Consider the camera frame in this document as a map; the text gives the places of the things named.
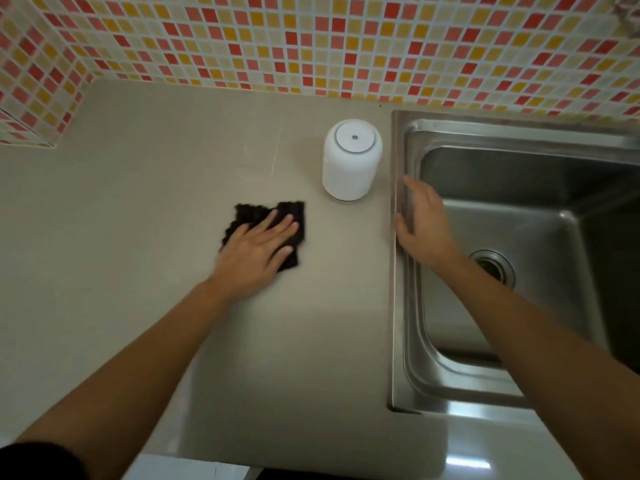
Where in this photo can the person's left hand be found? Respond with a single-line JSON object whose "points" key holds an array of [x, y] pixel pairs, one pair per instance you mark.
{"points": [[245, 264]]}

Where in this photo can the person's right forearm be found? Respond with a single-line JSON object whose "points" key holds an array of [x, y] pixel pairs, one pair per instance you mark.
{"points": [[540, 354]]}

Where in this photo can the person's left little finger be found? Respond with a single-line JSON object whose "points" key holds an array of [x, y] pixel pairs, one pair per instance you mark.
{"points": [[236, 235]]}

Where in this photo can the person's right hand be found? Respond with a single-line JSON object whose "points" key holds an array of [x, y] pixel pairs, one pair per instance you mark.
{"points": [[427, 229]]}

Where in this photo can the round metal sink drain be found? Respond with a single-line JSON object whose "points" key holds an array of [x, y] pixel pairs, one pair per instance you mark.
{"points": [[497, 267]]}

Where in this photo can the person's left forearm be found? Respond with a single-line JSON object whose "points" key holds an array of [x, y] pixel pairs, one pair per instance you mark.
{"points": [[135, 374]]}

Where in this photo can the person's right thumb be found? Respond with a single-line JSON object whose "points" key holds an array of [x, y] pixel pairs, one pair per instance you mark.
{"points": [[400, 227]]}

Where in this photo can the stainless steel sink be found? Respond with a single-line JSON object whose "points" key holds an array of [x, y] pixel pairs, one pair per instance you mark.
{"points": [[525, 159]]}

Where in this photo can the white cylindrical container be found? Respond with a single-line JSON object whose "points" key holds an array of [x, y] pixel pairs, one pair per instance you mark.
{"points": [[350, 167]]}

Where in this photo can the black cleaning cloth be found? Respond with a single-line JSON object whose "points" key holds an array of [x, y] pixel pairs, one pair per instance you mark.
{"points": [[292, 213]]}

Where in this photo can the person's left middle finger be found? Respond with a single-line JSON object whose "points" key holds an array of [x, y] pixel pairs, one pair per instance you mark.
{"points": [[282, 232]]}

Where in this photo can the black sleeve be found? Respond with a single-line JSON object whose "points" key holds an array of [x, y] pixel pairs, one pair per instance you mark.
{"points": [[35, 464]]}

